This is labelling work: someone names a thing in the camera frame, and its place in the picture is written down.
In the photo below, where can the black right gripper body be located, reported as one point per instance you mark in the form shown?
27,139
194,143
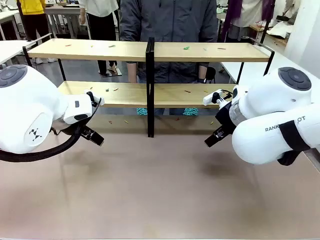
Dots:
225,117

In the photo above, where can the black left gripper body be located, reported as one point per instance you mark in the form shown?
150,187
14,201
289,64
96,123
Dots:
83,131

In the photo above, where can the teal microfibre duster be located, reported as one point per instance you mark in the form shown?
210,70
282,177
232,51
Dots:
190,112
141,112

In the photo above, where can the person's right forearm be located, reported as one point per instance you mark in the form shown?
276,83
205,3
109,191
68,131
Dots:
132,65

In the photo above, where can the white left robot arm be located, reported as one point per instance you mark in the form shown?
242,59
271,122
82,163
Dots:
25,100

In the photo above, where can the person's left forearm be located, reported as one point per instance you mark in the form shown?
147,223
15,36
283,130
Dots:
203,70

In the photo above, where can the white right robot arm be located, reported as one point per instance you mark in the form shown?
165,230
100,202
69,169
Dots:
262,112

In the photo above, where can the person's left hand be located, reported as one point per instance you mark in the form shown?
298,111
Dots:
203,80

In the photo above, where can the person's right hand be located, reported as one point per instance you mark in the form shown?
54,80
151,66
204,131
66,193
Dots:
133,76

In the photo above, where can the short wooden shelf board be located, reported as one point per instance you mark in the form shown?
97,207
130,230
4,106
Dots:
130,96

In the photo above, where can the white sneaker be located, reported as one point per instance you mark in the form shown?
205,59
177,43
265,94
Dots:
52,60
37,60

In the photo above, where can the long wooden shelf board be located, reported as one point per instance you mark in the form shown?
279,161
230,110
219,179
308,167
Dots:
87,52

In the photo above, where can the large green scrap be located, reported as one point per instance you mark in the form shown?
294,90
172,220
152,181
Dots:
186,47

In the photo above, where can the white long table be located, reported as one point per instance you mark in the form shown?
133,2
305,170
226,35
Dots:
287,65

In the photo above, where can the black stand pole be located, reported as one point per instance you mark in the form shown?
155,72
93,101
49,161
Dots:
265,33
22,22

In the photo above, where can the purple scarf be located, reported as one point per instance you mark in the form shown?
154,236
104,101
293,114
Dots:
231,12

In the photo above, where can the white side table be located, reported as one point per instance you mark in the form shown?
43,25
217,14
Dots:
10,50

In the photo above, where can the person in grey jacket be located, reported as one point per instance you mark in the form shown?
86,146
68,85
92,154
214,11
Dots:
170,22

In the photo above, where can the person with purple scarf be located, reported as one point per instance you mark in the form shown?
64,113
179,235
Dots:
250,10

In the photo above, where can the grey background desk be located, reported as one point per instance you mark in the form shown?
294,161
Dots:
65,11

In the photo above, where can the person in white shirt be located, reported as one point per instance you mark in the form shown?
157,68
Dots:
100,7

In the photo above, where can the person in yellow jacket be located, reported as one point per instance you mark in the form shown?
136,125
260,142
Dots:
32,7

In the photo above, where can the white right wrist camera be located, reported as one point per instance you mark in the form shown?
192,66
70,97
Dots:
208,98

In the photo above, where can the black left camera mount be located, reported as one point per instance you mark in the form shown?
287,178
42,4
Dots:
91,98

